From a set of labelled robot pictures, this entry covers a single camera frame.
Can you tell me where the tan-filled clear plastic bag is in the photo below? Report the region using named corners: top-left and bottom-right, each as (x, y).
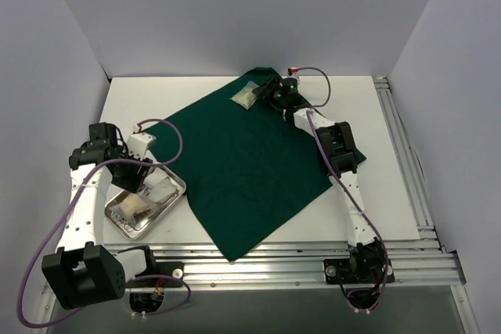
top-left (110, 191), bottom-right (149, 221)

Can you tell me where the green-filled clear plastic bag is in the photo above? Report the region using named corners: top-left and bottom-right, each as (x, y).
top-left (230, 81), bottom-right (258, 110)

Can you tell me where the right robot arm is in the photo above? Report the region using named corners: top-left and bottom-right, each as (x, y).
top-left (253, 75), bottom-right (393, 287)

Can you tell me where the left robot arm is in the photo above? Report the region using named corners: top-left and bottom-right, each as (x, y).
top-left (41, 123), bottom-right (158, 310)

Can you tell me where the green surgical drape cloth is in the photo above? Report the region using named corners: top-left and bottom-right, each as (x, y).
top-left (145, 66), bottom-right (368, 262)

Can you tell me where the stainless steel instrument tray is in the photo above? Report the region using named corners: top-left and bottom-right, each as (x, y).
top-left (104, 168), bottom-right (186, 240)

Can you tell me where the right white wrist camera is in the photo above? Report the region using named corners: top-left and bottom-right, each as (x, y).
top-left (287, 67), bottom-right (300, 83)

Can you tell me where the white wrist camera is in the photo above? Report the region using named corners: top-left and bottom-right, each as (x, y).
top-left (126, 132), bottom-right (157, 160)
top-left (287, 67), bottom-right (300, 83)

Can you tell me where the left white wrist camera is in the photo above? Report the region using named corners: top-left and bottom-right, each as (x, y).
top-left (126, 132), bottom-right (157, 160)

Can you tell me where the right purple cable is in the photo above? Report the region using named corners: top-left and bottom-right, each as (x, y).
top-left (287, 66), bottom-right (394, 310)

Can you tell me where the purple cable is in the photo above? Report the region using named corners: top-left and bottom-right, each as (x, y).
top-left (16, 117), bottom-right (192, 329)
top-left (287, 66), bottom-right (394, 310)

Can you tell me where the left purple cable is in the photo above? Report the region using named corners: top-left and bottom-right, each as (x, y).
top-left (16, 117), bottom-right (192, 329)

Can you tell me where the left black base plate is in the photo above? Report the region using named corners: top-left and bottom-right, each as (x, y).
top-left (126, 260), bottom-right (185, 288)

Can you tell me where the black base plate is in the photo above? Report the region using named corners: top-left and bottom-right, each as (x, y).
top-left (126, 260), bottom-right (185, 288)
top-left (323, 257), bottom-right (384, 285)

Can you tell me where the aluminium rail frame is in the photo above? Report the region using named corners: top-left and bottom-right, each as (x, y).
top-left (30, 75), bottom-right (479, 334)

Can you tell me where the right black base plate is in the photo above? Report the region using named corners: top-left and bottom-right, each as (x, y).
top-left (323, 257), bottom-right (384, 285)

